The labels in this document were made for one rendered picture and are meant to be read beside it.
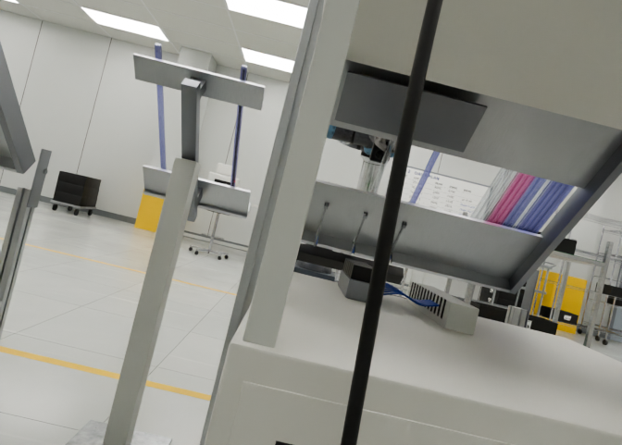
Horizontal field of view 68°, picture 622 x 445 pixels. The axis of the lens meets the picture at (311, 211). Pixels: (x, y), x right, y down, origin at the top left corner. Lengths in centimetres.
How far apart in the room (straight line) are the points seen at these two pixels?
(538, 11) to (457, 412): 40
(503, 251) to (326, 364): 103
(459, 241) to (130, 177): 749
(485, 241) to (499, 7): 89
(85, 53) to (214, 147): 271
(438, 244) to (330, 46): 98
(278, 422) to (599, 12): 49
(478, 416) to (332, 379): 13
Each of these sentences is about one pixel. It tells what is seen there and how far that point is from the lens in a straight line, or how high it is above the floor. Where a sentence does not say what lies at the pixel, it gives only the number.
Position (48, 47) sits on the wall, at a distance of 948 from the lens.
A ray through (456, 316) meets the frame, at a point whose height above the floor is 64.
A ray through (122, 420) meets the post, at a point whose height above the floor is 11.
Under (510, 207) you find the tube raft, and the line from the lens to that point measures 130.
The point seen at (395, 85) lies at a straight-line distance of 101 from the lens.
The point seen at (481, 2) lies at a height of 100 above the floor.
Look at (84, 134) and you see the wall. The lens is 886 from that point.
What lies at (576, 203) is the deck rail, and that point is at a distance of 129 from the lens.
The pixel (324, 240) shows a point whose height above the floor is 70.
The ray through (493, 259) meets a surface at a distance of 142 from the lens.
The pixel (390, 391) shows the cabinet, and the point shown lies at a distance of 44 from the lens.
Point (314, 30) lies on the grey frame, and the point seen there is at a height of 108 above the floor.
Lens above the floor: 74
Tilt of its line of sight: 1 degrees up
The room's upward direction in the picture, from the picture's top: 14 degrees clockwise
